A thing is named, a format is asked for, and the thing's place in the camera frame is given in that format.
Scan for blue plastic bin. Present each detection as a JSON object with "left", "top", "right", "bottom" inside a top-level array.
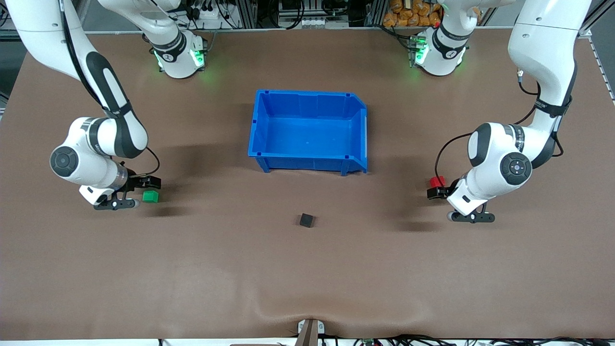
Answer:
[{"left": 248, "top": 89, "right": 369, "bottom": 177}]

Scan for white power strip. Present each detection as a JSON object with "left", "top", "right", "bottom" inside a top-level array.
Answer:
[{"left": 185, "top": 2, "right": 226, "bottom": 30}]

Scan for orange snack bags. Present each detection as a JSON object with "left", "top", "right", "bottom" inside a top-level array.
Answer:
[{"left": 383, "top": 0, "right": 443, "bottom": 28}]

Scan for white perforated edge strip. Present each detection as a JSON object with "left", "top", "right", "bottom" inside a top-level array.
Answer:
[{"left": 587, "top": 36, "right": 615, "bottom": 104}]

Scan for black equipment box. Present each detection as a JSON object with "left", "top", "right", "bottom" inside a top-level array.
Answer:
[{"left": 278, "top": 0, "right": 354, "bottom": 28}]

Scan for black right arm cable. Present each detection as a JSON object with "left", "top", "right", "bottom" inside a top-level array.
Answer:
[{"left": 58, "top": 0, "right": 161, "bottom": 177}]

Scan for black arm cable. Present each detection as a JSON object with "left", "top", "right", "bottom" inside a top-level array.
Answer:
[
  {"left": 435, "top": 70, "right": 565, "bottom": 181},
  {"left": 58, "top": 0, "right": 161, "bottom": 177}
]

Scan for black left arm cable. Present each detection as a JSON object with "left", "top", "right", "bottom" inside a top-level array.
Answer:
[{"left": 435, "top": 70, "right": 565, "bottom": 181}]

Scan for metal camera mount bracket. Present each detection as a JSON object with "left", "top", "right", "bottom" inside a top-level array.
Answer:
[{"left": 295, "top": 319, "right": 326, "bottom": 346}]

